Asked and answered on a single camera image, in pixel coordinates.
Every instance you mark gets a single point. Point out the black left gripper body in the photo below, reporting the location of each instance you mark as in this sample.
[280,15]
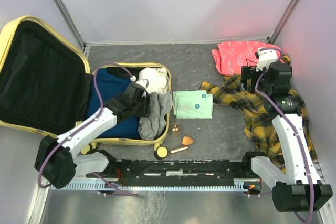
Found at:
[142,108]

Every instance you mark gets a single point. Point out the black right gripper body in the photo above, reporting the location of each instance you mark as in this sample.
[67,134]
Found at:
[263,86]

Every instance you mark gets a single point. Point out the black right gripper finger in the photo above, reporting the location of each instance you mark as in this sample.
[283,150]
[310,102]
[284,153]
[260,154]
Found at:
[246,76]
[252,84]

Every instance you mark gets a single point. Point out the grey garment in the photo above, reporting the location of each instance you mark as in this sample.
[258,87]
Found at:
[152,127]

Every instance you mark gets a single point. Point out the white garment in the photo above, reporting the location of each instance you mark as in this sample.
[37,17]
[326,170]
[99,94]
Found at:
[158,79]

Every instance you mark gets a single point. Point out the mint green flowered cloth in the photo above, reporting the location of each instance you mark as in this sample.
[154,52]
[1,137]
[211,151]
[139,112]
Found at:
[193,104]

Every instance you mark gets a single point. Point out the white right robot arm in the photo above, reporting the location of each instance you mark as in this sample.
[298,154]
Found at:
[299,188]

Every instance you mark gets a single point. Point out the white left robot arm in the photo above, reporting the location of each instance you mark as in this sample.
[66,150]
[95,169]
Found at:
[59,160]

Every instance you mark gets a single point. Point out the pink printed garment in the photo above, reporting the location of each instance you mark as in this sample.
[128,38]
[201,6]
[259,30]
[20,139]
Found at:
[230,56]

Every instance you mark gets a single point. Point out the yellow plaid shirt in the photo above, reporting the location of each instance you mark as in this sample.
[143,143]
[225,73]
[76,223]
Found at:
[258,126]

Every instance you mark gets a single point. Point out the rose gold lipstick tube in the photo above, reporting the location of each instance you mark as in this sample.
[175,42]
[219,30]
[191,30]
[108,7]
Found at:
[182,148]

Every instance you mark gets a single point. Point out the orange makeup sponge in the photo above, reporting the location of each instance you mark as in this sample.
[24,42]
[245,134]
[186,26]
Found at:
[187,140]

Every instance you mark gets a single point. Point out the yellow open suitcase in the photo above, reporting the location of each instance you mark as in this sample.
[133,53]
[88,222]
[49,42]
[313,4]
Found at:
[46,82]

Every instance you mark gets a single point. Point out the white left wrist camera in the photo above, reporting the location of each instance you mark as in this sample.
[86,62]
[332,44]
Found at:
[140,82]

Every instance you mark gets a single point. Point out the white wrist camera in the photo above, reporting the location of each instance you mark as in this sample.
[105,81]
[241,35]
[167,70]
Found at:
[140,82]
[265,58]

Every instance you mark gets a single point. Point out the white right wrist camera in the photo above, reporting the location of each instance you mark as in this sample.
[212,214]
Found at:
[265,58]

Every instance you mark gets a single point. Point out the right aluminium frame post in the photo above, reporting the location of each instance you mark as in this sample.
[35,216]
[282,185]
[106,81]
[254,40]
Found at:
[283,21]

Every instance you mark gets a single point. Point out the aluminium frame post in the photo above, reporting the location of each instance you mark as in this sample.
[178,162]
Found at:
[283,21]
[70,22]

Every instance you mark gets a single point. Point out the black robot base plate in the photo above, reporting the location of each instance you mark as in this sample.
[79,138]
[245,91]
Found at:
[179,173]

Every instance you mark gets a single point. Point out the blue slotted cable duct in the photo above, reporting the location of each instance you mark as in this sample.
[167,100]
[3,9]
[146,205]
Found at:
[239,185]

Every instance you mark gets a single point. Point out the left aluminium frame post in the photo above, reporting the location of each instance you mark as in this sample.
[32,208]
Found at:
[70,22]

